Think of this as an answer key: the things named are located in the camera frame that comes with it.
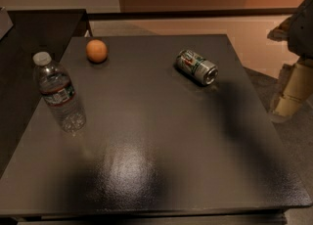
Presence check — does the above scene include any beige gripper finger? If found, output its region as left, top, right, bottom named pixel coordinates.
left=269, top=57, right=313, bottom=123
left=267, top=18, right=291, bottom=42

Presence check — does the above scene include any green 7up soda can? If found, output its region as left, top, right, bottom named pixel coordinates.
left=176, top=50, right=218, bottom=86

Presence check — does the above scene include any orange fruit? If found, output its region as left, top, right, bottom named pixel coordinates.
left=86, top=40, right=108, bottom=64

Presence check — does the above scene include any clear plastic water bottle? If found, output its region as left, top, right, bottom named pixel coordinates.
left=33, top=52, right=86, bottom=133

